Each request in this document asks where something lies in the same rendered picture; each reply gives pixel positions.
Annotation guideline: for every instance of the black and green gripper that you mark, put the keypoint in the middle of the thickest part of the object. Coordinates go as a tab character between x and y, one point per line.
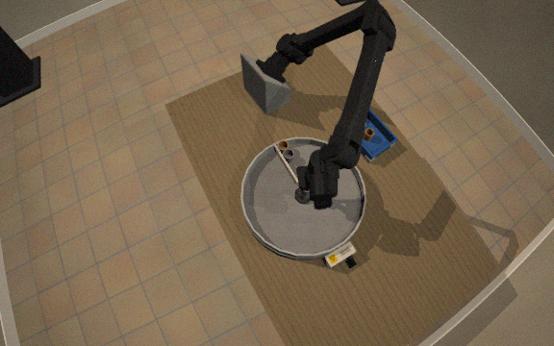
301	170

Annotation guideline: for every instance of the bronze bushing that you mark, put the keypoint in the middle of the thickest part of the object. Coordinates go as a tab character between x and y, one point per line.
368	132
283	143

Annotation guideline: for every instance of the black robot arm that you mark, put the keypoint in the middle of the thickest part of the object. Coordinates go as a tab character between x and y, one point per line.
345	151

